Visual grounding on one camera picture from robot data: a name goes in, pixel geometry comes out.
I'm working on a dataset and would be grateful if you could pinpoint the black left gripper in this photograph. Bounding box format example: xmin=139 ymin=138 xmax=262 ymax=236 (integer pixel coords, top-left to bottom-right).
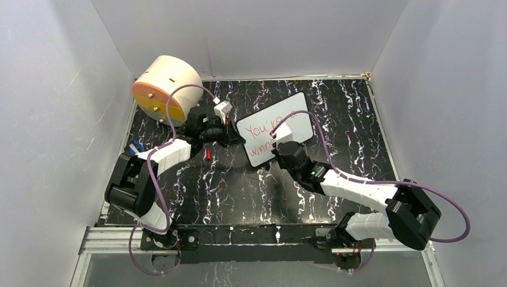
xmin=200 ymin=118 xmax=246 ymax=149

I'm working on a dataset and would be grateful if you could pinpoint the white board black frame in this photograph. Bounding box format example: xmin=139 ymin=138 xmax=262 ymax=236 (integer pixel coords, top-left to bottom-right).
xmin=236 ymin=91 xmax=313 ymax=167

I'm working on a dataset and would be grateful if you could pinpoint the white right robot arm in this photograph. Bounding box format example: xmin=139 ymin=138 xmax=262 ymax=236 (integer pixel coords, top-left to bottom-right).
xmin=273 ymin=141 xmax=441 ymax=251

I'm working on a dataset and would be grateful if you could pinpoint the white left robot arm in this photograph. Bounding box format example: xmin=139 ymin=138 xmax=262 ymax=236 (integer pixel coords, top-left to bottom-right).
xmin=105 ymin=108 xmax=246 ymax=249

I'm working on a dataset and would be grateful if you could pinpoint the cream cylindrical drawer box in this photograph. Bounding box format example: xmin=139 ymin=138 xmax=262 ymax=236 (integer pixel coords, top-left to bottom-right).
xmin=132 ymin=55 xmax=203 ymax=127

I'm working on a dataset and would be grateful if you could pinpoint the blue white eraser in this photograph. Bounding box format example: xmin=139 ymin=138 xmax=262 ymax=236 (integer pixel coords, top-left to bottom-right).
xmin=128 ymin=139 xmax=145 ymax=154

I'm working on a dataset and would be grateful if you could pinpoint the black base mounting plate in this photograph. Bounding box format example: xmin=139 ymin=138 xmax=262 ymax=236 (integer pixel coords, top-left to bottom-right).
xmin=178 ymin=224 xmax=334 ymax=264

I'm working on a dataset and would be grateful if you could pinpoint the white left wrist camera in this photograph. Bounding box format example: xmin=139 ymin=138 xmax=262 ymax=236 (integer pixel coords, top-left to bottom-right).
xmin=213 ymin=97 xmax=233 ymax=124

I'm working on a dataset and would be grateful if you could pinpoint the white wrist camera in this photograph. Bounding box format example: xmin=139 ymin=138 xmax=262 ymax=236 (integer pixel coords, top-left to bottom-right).
xmin=270 ymin=123 xmax=294 ymax=149
xmin=213 ymin=97 xmax=233 ymax=124

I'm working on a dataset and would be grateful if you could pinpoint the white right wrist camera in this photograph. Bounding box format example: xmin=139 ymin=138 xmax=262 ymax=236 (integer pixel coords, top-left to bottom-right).
xmin=270 ymin=123 xmax=294 ymax=149

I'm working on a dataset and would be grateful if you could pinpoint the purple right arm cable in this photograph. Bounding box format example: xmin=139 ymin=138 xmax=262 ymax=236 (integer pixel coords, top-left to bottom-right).
xmin=270 ymin=110 xmax=472 ymax=273

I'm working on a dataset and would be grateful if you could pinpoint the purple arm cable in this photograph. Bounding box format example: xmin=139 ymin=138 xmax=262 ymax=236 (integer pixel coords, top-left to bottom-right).
xmin=270 ymin=110 xmax=472 ymax=273
xmin=127 ymin=84 xmax=219 ymax=277

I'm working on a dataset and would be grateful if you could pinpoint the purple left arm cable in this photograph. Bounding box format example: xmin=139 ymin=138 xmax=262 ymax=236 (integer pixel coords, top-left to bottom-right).
xmin=127 ymin=84 xmax=219 ymax=277

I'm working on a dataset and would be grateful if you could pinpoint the aluminium frame rail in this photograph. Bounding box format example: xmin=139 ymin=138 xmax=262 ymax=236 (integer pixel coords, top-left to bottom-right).
xmin=79 ymin=224 xmax=436 ymax=255

